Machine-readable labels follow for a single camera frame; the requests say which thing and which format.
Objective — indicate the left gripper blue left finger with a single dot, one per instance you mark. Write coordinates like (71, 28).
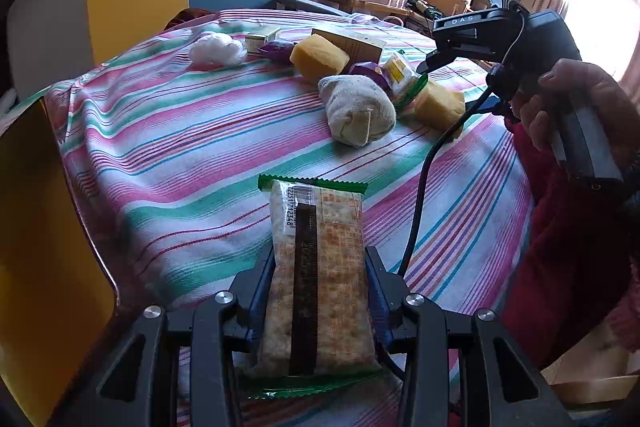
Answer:
(132, 377)

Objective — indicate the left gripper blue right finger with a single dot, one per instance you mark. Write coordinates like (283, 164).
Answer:
(498, 384)

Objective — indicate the yellow sponge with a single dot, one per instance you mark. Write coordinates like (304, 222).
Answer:
(439, 107)
(315, 58)

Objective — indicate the green snack pack Weidan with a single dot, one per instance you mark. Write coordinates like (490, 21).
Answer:
(404, 83)

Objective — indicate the beige sock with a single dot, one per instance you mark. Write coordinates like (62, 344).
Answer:
(358, 111)

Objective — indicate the cracker pack black stripe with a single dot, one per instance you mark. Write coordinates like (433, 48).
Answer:
(317, 333)

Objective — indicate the purple snack wrapper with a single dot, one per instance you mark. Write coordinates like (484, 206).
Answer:
(278, 51)

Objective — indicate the small green box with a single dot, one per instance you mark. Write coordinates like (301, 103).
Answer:
(259, 36)

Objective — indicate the person right hand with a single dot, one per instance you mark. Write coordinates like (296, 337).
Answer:
(618, 115)

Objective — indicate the yellow storage bin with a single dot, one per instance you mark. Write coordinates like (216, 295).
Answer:
(56, 299)

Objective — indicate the cream tea box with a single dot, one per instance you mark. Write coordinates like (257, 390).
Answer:
(359, 47)

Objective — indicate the striped bed sheet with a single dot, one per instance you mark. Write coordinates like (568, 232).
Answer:
(163, 159)

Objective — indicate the maroon cloth on chair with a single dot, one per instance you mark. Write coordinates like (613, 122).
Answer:
(188, 18)

